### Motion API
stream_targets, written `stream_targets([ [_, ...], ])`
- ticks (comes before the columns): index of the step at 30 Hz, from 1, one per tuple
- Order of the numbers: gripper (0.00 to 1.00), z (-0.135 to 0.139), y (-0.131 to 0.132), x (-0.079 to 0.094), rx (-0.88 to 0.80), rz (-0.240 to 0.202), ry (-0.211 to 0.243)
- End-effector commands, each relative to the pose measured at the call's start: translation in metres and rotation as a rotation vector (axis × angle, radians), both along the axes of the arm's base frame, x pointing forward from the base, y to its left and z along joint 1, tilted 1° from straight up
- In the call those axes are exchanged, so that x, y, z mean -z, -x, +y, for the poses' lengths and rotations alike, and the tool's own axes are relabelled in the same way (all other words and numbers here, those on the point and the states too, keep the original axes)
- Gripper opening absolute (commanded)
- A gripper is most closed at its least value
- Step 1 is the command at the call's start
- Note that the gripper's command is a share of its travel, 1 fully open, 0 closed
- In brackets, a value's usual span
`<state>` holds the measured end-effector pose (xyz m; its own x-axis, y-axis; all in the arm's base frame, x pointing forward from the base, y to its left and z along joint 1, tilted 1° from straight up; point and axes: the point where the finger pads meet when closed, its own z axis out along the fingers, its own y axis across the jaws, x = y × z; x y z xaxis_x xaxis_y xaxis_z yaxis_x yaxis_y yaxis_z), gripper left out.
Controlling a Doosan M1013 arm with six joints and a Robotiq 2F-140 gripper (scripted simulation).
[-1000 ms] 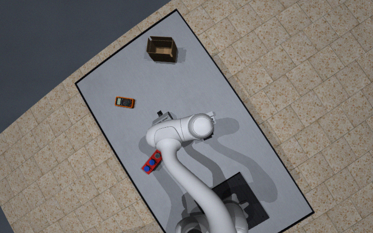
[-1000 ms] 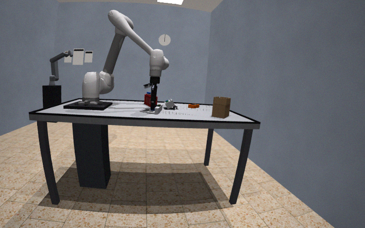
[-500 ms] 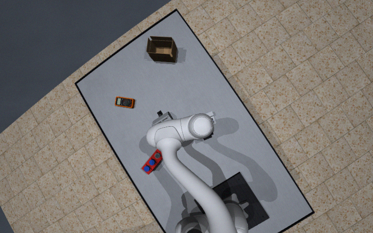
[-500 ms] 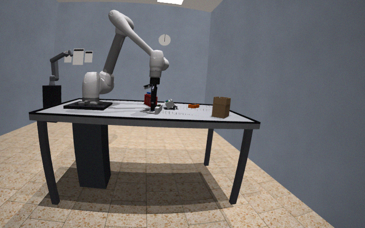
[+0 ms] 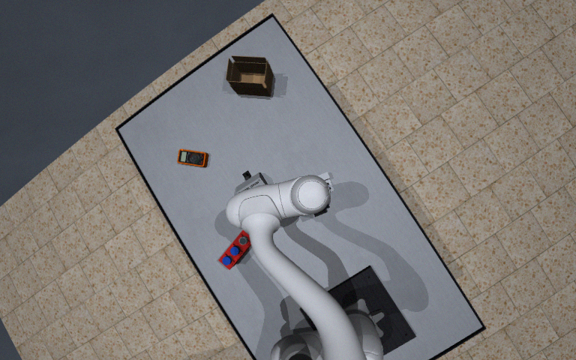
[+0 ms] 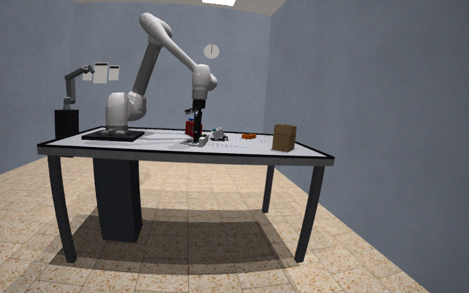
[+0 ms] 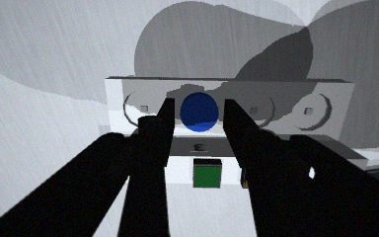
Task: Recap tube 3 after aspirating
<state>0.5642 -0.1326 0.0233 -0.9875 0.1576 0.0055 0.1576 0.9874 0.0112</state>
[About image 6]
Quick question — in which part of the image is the orange digital multimeter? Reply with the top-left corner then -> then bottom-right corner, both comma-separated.
242,134 -> 256,139

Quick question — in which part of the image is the small open brown cardboard box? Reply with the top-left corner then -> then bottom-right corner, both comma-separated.
272,124 -> 297,152

